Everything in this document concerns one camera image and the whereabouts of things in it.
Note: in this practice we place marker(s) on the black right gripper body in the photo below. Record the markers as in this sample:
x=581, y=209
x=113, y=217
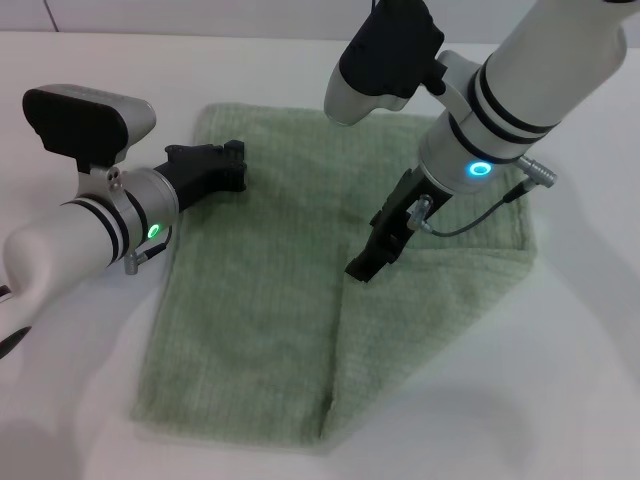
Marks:
x=400, y=205

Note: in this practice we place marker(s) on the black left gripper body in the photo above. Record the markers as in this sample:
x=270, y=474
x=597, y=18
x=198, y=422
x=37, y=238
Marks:
x=197, y=172

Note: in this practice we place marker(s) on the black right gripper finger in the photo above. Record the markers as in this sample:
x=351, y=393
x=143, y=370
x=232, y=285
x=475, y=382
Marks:
x=367, y=260
x=395, y=247

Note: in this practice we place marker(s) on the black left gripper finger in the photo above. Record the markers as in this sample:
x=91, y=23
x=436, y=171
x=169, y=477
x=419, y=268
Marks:
x=234, y=179
x=234, y=151

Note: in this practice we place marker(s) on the green terry towel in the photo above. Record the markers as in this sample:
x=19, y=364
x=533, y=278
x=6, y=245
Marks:
x=280, y=300

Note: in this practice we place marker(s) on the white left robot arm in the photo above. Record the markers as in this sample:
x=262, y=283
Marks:
x=65, y=245

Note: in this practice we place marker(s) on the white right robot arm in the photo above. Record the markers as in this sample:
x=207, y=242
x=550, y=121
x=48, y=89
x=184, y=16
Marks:
x=520, y=85

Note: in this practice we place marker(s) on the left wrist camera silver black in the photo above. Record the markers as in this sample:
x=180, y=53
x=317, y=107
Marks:
x=85, y=125

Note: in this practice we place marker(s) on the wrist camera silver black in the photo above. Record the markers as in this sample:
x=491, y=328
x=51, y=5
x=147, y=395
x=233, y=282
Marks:
x=385, y=55
x=85, y=125

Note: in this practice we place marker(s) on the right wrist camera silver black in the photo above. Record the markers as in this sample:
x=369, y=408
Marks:
x=385, y=55

